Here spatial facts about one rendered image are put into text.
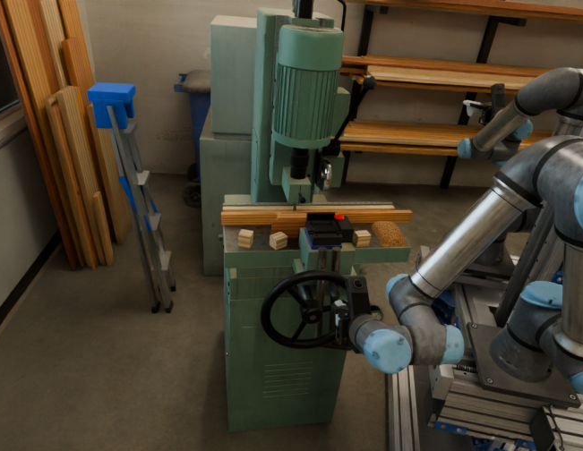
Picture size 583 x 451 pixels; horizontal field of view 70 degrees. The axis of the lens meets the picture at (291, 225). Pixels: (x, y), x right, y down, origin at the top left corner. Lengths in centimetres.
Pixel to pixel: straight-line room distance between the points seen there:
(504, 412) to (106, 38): 340
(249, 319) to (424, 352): 74
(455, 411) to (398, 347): 54
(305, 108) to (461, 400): 89
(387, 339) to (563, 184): 38
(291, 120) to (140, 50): 256
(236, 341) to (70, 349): 105
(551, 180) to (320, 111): 63
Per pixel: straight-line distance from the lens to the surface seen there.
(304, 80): 117
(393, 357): 80
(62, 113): 243
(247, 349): 154
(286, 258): 129
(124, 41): 367
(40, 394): 220
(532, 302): 112
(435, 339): 86
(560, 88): 144
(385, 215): 150
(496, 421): 135
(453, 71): 342
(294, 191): 131
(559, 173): 80
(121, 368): 219
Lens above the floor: 162
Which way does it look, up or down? 31 degrees down
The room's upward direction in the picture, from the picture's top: 6 degrees clockwise
